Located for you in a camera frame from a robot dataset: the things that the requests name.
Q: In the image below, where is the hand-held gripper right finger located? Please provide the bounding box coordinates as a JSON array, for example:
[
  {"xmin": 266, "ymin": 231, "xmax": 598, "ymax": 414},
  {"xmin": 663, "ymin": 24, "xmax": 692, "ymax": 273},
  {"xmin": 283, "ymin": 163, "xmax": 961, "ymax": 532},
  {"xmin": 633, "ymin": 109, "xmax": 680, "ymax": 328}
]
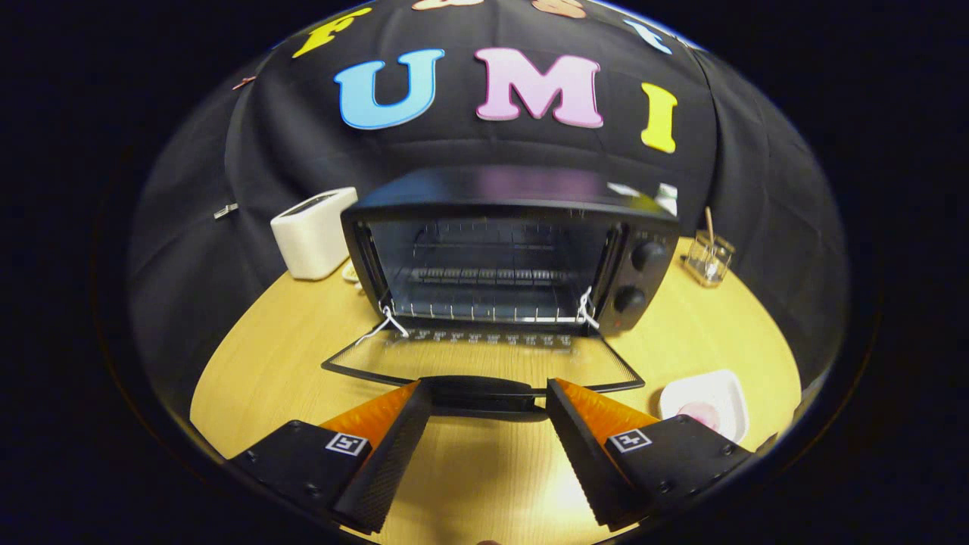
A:
[{"xmin": 545, "ymin": 378, "xmax": 754, "ymax": 531}]

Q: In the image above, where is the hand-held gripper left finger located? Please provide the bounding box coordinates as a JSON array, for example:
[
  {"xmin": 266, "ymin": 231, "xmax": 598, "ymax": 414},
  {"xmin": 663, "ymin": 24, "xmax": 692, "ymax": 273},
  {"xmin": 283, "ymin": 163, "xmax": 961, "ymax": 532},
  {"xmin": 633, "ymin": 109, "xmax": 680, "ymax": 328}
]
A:
[{"xmin": 227, "ymin": 380, "xmax": 434, "ymax": 535}]

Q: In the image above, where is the pink round food slice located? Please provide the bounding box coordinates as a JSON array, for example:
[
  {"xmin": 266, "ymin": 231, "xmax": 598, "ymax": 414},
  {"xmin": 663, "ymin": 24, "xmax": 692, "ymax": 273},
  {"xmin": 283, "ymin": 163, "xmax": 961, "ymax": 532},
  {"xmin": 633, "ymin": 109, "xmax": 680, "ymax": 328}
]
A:
[{"xmin": 676, "ymin": 402, "xmax": 720, "ymax": 431}]

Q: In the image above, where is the white square plate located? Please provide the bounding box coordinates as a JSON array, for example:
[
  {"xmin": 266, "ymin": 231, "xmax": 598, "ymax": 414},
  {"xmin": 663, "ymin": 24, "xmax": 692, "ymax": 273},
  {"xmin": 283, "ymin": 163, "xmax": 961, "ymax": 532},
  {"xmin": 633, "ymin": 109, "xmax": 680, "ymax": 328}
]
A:
[{"xmin": 659, "ymin": 369, "xmax": 750, "ymax": 444}]

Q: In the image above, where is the black toaster oven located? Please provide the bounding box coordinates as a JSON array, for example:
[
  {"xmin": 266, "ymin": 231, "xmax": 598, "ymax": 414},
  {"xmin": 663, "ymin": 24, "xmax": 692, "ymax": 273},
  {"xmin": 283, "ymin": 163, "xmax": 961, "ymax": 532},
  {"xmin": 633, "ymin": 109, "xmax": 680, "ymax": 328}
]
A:
[{"xmin": 321, "ymin": 167, "xmax": 681, "ymax": 421}]

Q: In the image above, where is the white pop-up toaster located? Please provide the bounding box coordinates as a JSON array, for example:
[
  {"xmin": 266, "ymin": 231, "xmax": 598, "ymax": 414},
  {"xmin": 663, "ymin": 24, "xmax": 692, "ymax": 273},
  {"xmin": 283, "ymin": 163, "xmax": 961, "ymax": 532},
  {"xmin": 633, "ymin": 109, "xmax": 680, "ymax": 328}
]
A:
[{"xmin": 270, "ymin": 187, "xmax": 359, "ymax": 282}]

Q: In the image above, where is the clear glass holder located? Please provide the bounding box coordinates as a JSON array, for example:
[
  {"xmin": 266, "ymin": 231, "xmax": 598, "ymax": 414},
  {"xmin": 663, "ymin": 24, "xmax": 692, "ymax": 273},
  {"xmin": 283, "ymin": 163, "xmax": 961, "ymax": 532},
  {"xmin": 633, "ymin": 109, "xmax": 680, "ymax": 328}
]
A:
[{"xmin": 681, "ymin": 229, "xmax": 736, "ymax": 288}]

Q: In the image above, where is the black backdrop cloth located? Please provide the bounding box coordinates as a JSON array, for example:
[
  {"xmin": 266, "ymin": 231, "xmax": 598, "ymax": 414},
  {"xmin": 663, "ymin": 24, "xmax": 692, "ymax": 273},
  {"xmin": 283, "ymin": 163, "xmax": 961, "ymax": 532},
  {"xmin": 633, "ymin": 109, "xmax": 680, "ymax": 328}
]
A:
[{"xmin": 125, "ymin": 0, "xmax": 849, "ymax": 410}]

